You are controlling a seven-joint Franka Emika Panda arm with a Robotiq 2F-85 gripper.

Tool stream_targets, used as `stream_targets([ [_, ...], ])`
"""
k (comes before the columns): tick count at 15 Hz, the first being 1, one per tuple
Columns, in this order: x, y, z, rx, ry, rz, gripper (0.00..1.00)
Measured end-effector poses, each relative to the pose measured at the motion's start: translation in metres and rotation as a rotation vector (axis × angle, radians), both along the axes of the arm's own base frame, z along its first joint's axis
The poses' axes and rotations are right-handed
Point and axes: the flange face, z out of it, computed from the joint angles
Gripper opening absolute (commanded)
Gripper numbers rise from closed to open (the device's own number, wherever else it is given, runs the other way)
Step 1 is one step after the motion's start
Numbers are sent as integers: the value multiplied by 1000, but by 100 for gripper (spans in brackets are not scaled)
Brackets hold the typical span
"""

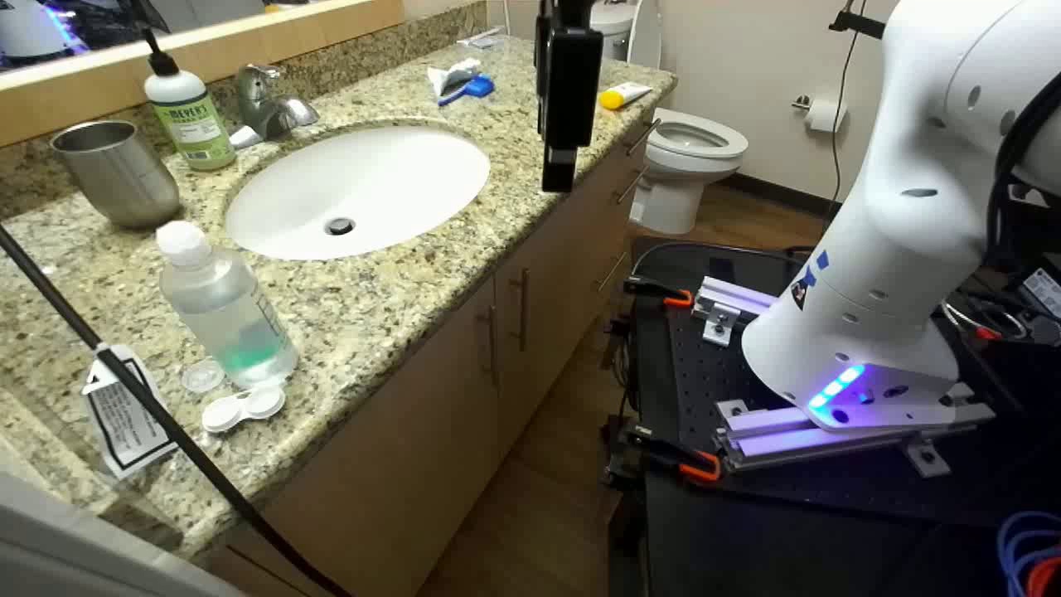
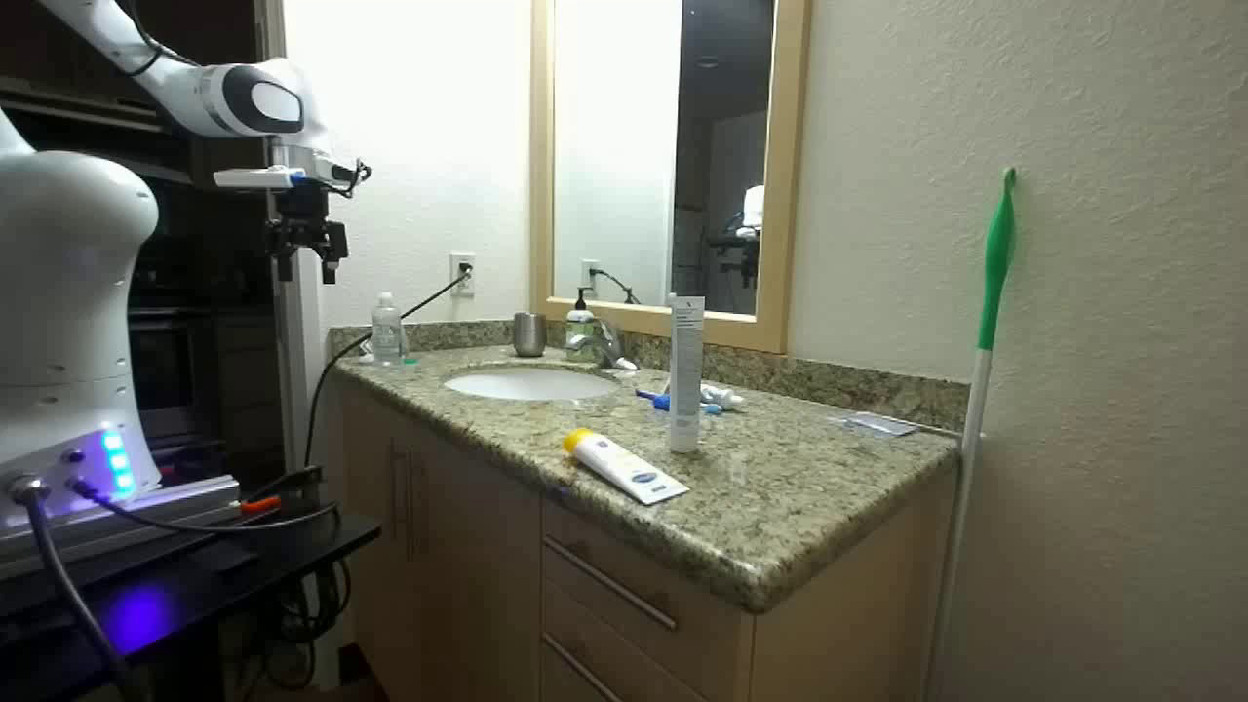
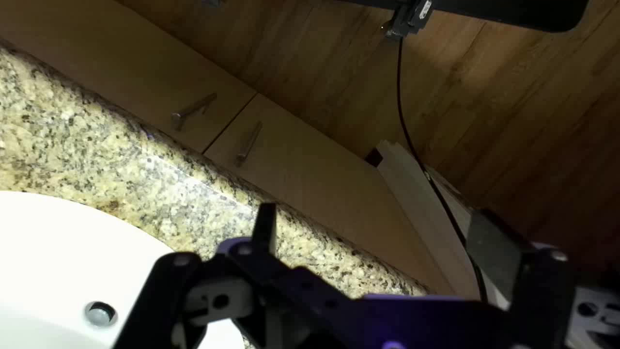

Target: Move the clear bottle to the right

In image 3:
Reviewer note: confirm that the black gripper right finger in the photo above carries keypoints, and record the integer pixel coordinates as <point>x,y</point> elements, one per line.
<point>497,249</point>

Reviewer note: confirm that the cabinet door handle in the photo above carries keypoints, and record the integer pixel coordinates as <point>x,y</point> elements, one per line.
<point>183,113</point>
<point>249,144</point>

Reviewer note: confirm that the black device at top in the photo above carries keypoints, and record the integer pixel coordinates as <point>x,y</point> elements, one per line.
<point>551,16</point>

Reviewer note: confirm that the left cabinet door handle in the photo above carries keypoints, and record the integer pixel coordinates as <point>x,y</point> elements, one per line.
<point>183,113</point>

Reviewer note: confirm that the white bathroom sink basin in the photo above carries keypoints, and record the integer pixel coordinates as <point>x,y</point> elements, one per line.
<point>68,274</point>

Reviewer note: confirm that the right cabinet door handle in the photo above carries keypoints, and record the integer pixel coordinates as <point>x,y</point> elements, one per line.
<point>249,144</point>

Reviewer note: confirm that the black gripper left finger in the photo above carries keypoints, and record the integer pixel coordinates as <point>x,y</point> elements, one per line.
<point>264,227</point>

